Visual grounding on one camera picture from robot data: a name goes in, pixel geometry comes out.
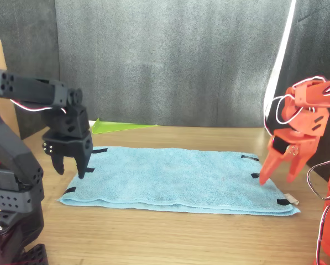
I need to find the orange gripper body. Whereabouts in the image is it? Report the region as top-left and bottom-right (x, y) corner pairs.
(267, 95), (330, 155)

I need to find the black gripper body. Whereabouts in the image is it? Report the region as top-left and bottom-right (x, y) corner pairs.
(42, 106), (94, 160)

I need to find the light blue towel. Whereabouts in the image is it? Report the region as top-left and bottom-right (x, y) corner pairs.
(56, 145), (301, 217)

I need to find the dark grey foam panel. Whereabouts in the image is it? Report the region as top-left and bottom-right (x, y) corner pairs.
(0, 0), (62, 139)
(265, 0), (330, 182)
(55, 0), (292, 128)

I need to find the red white black servo cable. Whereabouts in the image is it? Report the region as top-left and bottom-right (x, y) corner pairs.
(315, 199), (330, 265)
(307, 157), (330, 201)
(263, 76), (329, 136)
(9, 98), (67, 114)

